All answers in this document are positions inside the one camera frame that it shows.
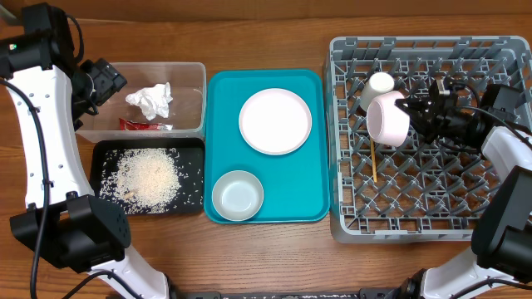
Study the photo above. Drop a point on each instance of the grey bowl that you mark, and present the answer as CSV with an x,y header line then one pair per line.
x,y
237,195

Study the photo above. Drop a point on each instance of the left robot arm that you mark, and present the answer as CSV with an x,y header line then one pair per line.
x,y
65,224

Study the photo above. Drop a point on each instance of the teal serving tray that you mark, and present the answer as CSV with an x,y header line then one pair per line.
x,y
296,185

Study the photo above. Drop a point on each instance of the grey dishwasher rack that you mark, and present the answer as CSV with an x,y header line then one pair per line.
x,y
424,192

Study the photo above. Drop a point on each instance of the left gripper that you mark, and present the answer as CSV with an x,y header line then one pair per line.
x,y
109,80

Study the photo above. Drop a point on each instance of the large pink plate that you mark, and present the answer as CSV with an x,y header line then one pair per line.
x,y
275,121

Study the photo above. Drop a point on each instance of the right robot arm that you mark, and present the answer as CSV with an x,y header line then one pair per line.
x,y
500,246

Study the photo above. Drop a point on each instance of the black waste tray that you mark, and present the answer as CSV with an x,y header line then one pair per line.
x,y
191,166

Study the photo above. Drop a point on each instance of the pile of rice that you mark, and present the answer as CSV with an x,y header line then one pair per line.
x,y
143,178

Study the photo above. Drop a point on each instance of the white paper cup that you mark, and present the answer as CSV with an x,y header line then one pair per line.
x,y
378,84

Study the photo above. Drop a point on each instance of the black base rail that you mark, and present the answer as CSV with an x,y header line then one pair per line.
x,y
363,293

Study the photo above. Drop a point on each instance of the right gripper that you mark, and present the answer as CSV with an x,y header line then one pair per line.
x,y
440,108

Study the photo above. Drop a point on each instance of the small pink plate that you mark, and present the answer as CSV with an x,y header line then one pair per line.
x,y
386,123

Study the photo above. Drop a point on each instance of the clear plastic bin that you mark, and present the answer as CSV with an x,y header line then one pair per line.
x,y
187,109

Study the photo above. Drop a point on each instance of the wooden chopstick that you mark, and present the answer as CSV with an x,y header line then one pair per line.
x,y
374,161

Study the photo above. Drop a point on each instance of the white tissue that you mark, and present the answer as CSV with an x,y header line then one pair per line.
x,y
153,101

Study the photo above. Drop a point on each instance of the red snack wrapper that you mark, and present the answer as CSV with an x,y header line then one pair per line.
x,y
131,125

